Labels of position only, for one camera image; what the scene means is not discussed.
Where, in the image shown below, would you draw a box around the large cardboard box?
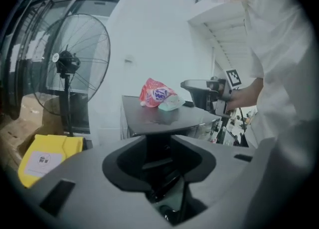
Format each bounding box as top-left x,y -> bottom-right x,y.
0,95 -> 65,166

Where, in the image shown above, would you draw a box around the person's right hand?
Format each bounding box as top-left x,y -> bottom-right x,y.
226,87 -> 250,111

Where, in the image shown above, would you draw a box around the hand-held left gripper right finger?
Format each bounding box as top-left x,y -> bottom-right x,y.
171,135 -> 257,209

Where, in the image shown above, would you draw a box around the black washing machine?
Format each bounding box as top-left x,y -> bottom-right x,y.
121,95 -> 222,146

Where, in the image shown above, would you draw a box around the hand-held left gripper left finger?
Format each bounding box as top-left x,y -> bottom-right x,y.
14,135 -> 175,229

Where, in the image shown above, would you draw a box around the mint green detergent pouch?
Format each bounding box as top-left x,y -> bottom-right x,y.
158,95 -> 186,112

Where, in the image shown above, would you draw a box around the person's white shirt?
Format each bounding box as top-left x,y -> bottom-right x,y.
240,0 -> 316,229

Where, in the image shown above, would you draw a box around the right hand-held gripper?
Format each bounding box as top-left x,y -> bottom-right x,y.
180,68 -> 243,119

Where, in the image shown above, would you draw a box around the white staircase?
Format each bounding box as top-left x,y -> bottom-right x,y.
188,5 -> 253,74

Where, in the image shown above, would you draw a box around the red patterned detergent pouch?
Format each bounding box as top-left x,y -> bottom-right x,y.
139,77 -> 178,109

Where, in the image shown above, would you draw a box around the person's right forearm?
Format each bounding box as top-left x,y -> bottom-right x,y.
243,77 -> 264,108

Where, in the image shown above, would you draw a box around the black standing fan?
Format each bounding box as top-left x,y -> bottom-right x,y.
30,13 -> 112,138

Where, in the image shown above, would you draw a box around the yellow plastic bin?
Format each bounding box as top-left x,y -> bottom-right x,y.
17,134 -> 84,189

